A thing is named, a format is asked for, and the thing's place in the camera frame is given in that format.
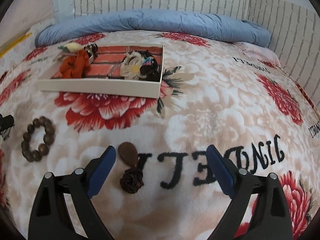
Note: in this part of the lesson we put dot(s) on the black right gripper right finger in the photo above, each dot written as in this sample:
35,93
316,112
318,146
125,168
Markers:
271,217

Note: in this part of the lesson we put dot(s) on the yellow strip at bedside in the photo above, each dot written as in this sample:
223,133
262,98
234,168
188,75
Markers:
10,44

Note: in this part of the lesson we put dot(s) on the cream fabric flower hair clip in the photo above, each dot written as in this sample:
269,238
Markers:
130,66

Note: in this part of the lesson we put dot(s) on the white strap wristwatch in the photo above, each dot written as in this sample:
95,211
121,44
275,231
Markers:
91,50

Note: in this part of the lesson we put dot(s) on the plush pineapple pink hair clip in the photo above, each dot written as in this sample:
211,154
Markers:
71,48

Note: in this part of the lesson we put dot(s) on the orange fabric scrunchie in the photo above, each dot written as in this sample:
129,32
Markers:
73,67

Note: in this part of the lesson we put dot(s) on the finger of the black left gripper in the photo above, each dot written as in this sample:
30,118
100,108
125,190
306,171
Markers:
6,122

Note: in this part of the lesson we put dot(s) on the rainbow black claw hair clip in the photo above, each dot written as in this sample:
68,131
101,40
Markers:
150,69

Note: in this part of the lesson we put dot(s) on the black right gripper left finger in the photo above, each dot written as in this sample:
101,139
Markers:
50,218

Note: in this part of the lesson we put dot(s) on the white tray brick-pattern base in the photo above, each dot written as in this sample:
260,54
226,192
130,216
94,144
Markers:
103,77

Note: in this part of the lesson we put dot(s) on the blue rolled quilt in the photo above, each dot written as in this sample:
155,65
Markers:
210,26

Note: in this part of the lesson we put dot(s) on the floral plush blanket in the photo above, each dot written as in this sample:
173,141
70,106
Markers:
211,93

